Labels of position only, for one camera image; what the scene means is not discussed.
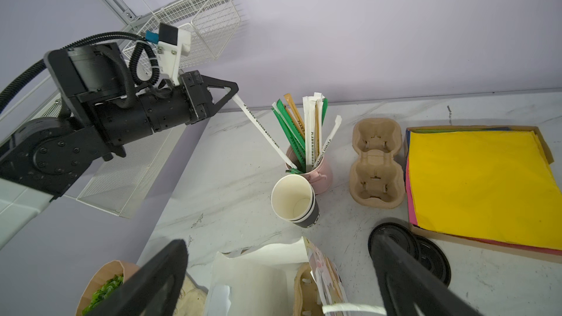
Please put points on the paper cups black sleeve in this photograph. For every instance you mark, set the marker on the paper cups black sleeve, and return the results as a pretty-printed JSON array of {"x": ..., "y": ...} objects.
[{"x": 293, "y": 199}]

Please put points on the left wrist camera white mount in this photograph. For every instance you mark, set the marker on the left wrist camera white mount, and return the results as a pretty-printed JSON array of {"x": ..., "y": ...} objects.
[{"x": 172, "y": 43}]

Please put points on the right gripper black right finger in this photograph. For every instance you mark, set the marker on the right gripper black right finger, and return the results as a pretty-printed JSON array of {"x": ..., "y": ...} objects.
[{"x": 407, "y": 287}]

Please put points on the pulp two-cup carrier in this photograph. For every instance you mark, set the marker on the pulp two-cup carrier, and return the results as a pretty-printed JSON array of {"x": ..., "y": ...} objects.
[{"x": 307, "y": 300}]

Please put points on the green wrapped straw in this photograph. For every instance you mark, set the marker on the green wrapped straw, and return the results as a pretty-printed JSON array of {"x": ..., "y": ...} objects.
[{"x": 297, "y": 144}]

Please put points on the white wire basket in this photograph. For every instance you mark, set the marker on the white wire basket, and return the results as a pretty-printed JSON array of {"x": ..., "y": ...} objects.
[{"x": 211, "y": 22}]

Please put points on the cardboard box yellow napkins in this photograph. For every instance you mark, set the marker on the cardboard box yellow napkins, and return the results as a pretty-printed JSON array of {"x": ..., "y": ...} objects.
[{"x": 485, "y": 186}]

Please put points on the cartoon animal paper gift bag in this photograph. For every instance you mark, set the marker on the cartoon animal paper gift bag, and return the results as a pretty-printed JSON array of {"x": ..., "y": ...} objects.
[{"x": 260, "y": 281}]

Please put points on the black plastic cup lids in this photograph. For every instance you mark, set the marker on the black plastic cup lids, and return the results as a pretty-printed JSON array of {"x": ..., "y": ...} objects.
[{"x": 425, "y": 251}]

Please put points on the stacked pulp cup carriers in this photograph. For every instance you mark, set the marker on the stacked pulp cup carriers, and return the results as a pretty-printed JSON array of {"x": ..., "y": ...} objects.
[{"x": 376, "y": 179}]

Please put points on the pink metal bucket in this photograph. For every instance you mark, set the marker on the pink metal bucket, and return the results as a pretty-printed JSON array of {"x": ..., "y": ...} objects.
[{"x": 320, "y": 178}]

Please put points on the kraft bowl with green plant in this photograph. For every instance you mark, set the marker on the kraft bowl with green plant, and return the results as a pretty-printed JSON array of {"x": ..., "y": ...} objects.
[{"x": 111, "y": 276}]

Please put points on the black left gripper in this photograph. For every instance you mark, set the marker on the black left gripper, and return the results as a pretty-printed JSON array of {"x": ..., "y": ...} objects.
[{"x": 198, "y": 97}]

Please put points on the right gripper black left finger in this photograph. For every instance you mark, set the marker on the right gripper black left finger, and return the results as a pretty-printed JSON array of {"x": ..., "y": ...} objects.
[{"x": 152, "y": 290}]

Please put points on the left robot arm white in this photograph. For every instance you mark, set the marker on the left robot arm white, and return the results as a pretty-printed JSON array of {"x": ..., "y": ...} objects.
[{"x": 50, "y": 154}]

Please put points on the beige work glove left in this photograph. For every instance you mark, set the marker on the beige work glove left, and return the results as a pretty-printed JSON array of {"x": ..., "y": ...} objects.
[{"x": 191, "y": 300}]

